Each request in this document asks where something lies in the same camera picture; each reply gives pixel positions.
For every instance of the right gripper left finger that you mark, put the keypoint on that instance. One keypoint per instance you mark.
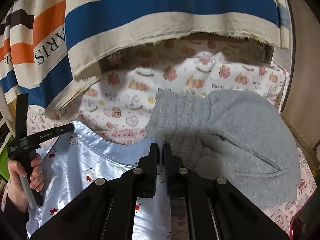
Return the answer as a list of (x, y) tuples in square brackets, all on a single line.
[(106, 208)]

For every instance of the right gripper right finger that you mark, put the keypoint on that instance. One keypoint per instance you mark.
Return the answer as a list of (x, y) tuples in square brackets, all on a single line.
[(215, 208)]

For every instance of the light blue satin kitty pants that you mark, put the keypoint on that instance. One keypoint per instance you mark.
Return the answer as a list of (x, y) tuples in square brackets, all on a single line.
[(77, 159)]

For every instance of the grey folded sweatpants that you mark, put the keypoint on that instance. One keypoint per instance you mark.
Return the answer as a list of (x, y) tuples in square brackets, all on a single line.
[(232, 134)]

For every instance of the striped Paris curtain cloth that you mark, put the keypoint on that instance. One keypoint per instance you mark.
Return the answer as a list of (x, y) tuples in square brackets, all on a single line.
[(50, 49)]

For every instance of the bear print white sheet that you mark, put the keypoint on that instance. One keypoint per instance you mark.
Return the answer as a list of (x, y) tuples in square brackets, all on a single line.
[(118, 107)]

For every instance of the wooden side cabinet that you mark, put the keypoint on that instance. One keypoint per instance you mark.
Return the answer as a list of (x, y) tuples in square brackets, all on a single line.
[(302, 106)]

